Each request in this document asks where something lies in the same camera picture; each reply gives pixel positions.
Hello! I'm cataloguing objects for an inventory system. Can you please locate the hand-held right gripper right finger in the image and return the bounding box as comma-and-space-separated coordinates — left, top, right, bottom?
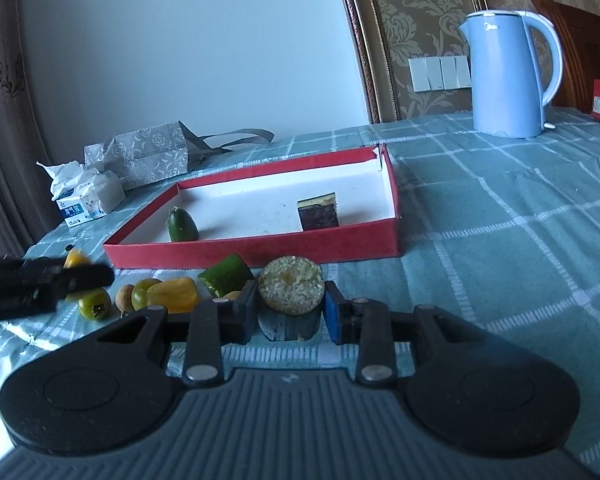
324, 280, 481, 386

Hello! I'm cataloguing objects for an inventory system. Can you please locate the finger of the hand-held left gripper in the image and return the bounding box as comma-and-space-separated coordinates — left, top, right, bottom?
0, 258, 116, 293
0, 286, 58, 320

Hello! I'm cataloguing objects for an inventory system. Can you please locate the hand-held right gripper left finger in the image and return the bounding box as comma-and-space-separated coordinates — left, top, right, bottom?
97, 280, 258, 387

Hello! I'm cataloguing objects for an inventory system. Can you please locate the small yellow fruit piece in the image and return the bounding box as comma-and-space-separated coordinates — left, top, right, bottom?
62, 247, 92, 269

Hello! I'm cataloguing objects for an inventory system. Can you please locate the yellow-green round fruit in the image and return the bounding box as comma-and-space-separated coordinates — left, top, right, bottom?
78, 287, 112, 320

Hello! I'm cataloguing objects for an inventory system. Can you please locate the cut cucumber piece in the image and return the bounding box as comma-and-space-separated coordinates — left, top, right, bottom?
198, 253, 255, 297

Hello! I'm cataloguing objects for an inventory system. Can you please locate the brown longan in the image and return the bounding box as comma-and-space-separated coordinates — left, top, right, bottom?
114, 284, 136, 317

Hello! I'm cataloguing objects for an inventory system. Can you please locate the dark-skinned seeded fruit half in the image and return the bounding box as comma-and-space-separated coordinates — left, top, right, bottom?
257, 256, 326, 343

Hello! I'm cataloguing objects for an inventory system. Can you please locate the green round fruit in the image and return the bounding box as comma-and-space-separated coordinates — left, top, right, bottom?
131, 278, 164, 311

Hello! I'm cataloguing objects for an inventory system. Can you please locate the large yellow fruit piece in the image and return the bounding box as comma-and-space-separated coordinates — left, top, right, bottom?
146, 277, 201, 314

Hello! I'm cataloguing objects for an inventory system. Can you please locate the red shallow box tray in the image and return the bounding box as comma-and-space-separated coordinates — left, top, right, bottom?
103, 144, 404, 270

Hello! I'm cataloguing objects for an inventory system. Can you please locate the white tissue pack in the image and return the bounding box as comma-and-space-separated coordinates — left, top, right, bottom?
35, 160, 127, 229

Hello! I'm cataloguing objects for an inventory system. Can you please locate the dark square fruit piece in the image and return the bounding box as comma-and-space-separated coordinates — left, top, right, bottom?
297, 192, 342, 232

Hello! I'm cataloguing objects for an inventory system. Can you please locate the cucumber end piece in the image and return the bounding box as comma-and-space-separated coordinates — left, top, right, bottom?
166, 206, 200, 243

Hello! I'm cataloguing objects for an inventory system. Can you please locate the grey patterned gift bag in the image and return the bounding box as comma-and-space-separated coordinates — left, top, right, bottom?
83, 121, 275, 191

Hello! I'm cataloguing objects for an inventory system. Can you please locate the green checked bedsheet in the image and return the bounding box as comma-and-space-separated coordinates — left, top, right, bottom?
0, 110, 600, 480

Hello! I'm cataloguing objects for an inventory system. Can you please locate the brown curtain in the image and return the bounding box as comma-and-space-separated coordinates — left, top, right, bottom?
0, 0, 56, 261

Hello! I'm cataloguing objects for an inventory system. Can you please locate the light blue electric kettle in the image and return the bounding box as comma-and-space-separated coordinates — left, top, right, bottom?
458, 9, 564, 139

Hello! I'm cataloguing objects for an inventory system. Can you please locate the white wall switch panel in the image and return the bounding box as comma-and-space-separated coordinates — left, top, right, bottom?
408, 55, 473, 94

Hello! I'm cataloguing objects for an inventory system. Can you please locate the gold wall trim moulding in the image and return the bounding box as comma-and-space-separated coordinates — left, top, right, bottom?
330, 0, 397, 124

